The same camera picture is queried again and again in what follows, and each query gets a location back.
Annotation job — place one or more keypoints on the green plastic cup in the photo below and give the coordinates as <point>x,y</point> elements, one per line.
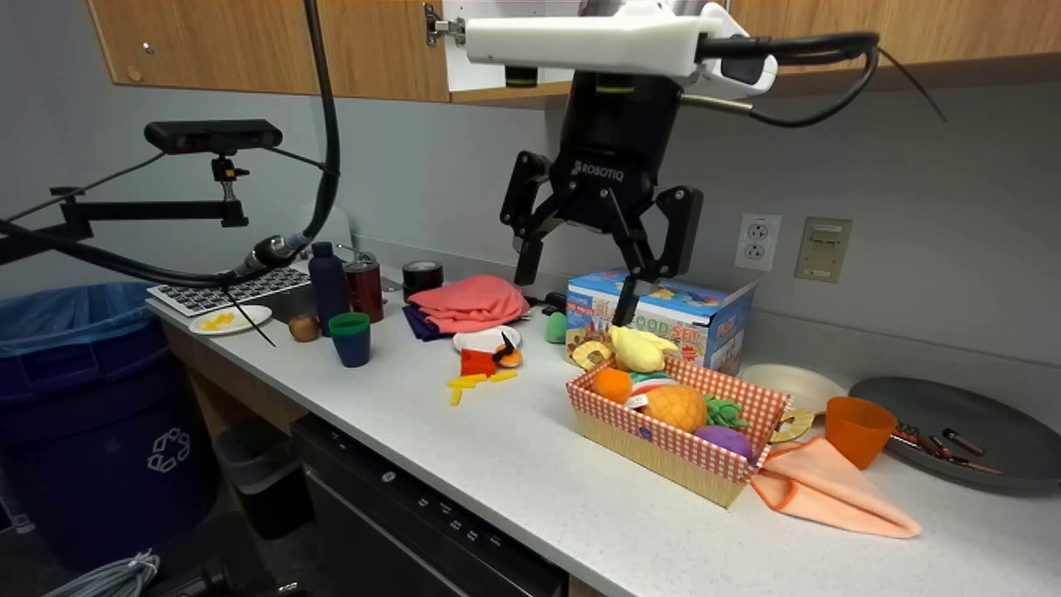
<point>349,337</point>

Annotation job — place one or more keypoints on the blue play food set box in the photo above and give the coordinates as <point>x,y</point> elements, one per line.
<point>705,323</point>

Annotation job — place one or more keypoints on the yellow pineapple slice toy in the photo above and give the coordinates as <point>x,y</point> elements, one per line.
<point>590,353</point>

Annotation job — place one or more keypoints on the checkered calibration board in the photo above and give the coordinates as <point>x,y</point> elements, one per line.
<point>184,299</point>

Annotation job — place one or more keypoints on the dark blue bottle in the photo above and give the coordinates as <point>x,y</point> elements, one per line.
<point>327,283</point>

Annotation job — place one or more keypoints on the wooden upper cabinet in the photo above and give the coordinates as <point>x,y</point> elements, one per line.
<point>387,48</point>

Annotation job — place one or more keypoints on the dark red jar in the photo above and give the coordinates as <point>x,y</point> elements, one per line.
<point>365,288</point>

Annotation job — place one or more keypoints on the black tape roll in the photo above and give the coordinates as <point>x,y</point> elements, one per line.
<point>421,277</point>

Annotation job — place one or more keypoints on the cream ceramic bowl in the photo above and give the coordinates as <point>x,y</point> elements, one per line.
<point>806,395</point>

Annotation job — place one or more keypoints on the dark grey round plate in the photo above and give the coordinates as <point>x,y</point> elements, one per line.
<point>965,439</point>

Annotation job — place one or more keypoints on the white wall outlet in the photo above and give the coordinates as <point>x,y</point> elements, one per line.
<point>758,239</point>

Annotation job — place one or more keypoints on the orange cloth napkin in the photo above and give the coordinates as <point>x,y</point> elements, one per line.
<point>812,484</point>

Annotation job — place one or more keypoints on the coral pink cloth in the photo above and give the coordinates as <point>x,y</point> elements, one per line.
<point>468,303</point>

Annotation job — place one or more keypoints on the orange plastic cup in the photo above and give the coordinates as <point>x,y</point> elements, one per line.
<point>860,428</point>

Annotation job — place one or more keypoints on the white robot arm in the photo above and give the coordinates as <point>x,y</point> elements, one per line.
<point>632,70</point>

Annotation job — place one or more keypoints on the blue recycling bin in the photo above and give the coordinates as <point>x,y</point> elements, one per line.
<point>97,424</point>

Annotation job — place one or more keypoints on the red checkered cardboard basket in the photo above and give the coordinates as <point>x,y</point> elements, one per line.
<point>680,455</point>

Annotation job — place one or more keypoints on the white small plate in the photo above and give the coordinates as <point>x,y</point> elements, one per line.
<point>231,321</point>

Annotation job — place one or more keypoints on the orange toy fruit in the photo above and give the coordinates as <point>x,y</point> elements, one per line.
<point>614,384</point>

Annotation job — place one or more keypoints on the beige wall switch plate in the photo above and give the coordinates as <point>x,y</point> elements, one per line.
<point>825,250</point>

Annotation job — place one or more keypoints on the black camera on stand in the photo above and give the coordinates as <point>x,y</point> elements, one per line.
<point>223,136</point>

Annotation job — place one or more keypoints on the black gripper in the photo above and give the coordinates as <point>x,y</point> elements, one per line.
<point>605,174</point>

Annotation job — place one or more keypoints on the yellow banana plush toy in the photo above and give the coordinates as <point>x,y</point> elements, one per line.
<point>639,349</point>

